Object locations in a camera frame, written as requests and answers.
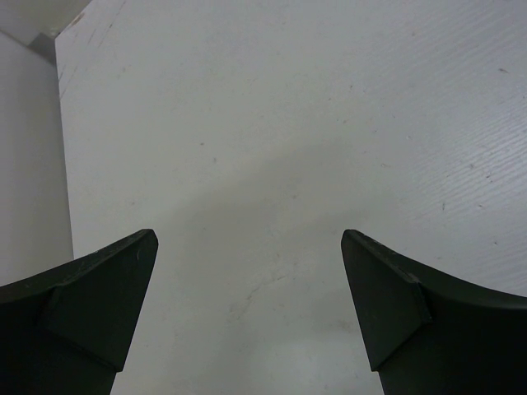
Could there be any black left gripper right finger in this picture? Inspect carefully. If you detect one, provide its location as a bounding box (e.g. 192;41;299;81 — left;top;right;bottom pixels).
341;230;526;394

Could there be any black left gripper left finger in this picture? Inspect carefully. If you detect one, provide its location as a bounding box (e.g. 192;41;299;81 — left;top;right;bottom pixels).
1;229;158;394

